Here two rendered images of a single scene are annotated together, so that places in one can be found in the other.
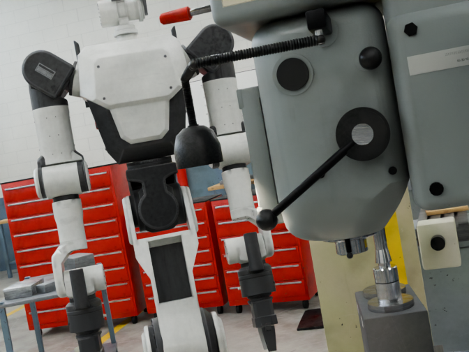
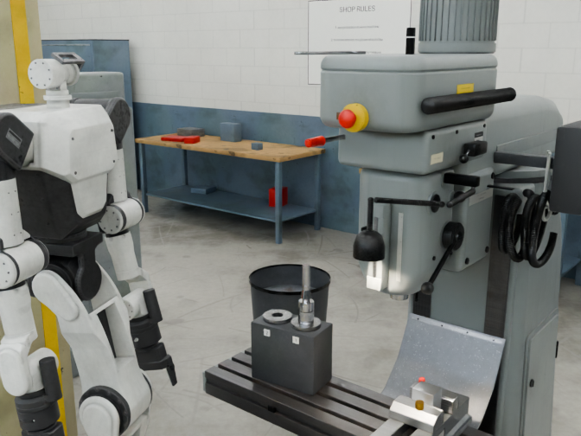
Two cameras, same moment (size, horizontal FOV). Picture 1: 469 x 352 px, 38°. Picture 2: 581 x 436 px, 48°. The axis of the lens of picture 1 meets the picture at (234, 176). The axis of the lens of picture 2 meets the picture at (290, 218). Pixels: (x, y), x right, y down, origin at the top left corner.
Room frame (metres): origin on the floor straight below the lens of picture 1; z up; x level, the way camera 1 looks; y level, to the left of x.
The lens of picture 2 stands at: (0.62, 1.40, 1.90)
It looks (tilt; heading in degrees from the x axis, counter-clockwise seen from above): 15 degrees down; 295
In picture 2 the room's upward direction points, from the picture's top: straight up
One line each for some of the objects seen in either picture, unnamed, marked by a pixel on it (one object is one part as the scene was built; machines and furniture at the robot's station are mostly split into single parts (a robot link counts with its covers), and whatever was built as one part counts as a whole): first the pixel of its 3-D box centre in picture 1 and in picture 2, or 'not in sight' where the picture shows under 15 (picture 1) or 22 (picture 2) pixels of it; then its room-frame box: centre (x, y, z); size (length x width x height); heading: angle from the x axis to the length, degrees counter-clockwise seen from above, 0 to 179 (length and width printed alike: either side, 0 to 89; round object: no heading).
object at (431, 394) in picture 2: not in sight; (426, 398); (0.93, -0.13, 1.02); 0.06 x 0.05 x 0.06; 167
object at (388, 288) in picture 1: (387, 285); (306, 312); (1.33, -0.26, 1.14); 0.05 x 0.05 x 0.06
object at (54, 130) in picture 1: (58, 151); (5, 230); (1.74, 0.43, 1.52); 0.13 x 0.12 x 0.22; 101
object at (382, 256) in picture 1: (380, 238); (306, 283); (1.33, -0.26, 1.24); 0.03 x 0.03 x 0.11
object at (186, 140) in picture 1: (196, 144); (369, 243); (1.05, 0.05, 1.48); 0.07 x 0.07 x 0.06
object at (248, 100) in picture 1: (262, 156); (379, 246); (1.05, -0.05, 1.45); 0.04 x 0.04 x 0.21; 76
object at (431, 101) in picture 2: not in sight; (472, 99); (0.87, -0.15, 1.79); 0.45 x 0.04 x 0.04; 76
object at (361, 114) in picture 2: not in sight; (354, 118); (1.08, 0.07, 1.76); 0.06 x 0.02 x 0.06; 166
